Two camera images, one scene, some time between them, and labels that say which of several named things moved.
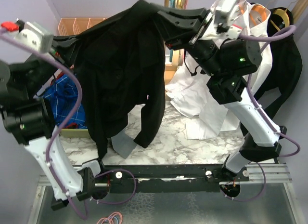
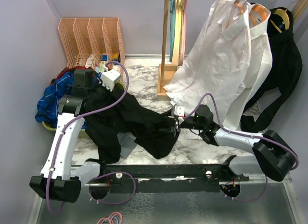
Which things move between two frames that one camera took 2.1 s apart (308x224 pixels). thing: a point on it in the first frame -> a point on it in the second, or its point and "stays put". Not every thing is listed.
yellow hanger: (285, 14) stays put
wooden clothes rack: (169, 67) stays put
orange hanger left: (241, 9) stays put
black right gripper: (183, 27) -> (178, 125)
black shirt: (122, 60) -> (110, 112)
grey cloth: (123, 144) stays put
